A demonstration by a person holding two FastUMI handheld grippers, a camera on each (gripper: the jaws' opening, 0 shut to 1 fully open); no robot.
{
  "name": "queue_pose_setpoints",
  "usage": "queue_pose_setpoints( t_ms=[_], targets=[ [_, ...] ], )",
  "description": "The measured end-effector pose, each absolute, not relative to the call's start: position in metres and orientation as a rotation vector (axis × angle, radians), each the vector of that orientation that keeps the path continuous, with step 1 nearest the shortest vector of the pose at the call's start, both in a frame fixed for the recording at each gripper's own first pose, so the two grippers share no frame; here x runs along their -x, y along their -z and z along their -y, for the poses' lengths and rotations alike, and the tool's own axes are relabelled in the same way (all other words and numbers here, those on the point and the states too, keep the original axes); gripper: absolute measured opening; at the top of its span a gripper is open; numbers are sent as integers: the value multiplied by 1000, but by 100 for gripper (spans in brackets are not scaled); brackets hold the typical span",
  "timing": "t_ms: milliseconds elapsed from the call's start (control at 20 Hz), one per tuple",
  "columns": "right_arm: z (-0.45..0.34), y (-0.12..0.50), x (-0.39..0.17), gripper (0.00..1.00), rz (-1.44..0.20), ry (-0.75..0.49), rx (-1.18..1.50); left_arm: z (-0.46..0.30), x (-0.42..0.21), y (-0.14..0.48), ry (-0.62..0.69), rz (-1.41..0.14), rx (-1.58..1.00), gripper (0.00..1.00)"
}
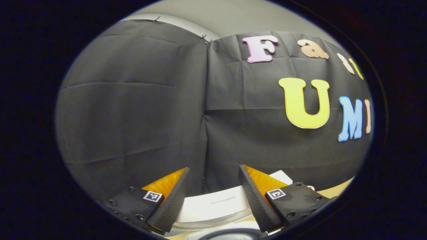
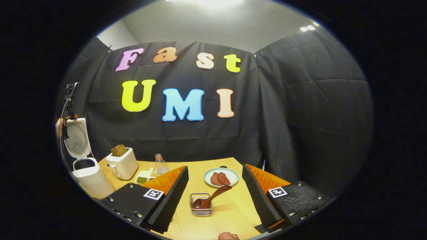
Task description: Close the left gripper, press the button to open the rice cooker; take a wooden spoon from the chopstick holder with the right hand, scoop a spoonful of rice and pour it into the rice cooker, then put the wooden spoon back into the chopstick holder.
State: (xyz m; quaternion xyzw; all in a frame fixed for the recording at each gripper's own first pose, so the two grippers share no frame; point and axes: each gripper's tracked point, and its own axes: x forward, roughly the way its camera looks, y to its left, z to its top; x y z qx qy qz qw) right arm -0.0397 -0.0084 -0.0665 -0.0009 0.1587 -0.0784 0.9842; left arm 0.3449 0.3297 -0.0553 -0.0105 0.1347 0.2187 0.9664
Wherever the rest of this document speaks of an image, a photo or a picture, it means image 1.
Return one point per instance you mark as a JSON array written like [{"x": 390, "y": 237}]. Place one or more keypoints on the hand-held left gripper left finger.
[{"x": 170, "y": 203}]

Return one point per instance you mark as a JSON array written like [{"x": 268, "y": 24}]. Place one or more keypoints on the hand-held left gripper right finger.
[{"x": 257, "y": 203}]

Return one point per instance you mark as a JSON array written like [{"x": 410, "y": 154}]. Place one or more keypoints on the white rice cooker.
[{"x": 213, "y": 206}]

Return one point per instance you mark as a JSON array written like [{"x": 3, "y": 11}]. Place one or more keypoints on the black backdrop cloth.
[{"x": 133, "y": 110}]

